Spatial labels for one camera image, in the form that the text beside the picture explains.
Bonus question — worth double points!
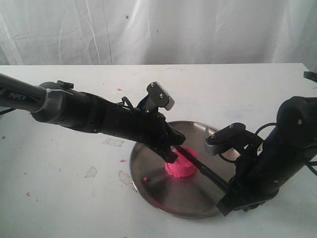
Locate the white backdrop curtain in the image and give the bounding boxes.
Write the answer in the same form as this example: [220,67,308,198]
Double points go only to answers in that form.
[0,0,317,70]

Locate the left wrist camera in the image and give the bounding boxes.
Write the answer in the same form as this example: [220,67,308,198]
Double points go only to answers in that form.
[137,81,175,113]

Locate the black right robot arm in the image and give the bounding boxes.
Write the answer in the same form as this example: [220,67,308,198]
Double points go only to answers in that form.
[211,96,317,216]

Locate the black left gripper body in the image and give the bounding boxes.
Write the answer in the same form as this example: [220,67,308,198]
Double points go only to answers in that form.
[122,110,171,151]

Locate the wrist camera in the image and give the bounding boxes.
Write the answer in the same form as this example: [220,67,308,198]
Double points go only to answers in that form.
[204,122,263,156]
[137,81,175,113]

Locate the black knife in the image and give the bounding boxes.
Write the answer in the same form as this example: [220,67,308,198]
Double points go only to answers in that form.
[174,145,229,193]

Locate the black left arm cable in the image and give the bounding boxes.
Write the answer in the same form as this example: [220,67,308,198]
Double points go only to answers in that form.
[113,96,139,112]

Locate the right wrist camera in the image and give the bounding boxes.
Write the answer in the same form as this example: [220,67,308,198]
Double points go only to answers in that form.
[204,122,263,156]

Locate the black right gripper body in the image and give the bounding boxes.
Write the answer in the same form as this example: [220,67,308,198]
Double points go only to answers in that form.
[228,138,280,210]

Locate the round steel plate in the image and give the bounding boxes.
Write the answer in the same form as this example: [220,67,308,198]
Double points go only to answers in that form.
[129,121,235,218]

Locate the pink clay lump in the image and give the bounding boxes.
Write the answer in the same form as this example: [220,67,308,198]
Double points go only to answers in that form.
[165,149,197,179]

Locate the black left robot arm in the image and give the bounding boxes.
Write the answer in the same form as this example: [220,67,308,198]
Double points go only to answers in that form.
[0,74,186,163]

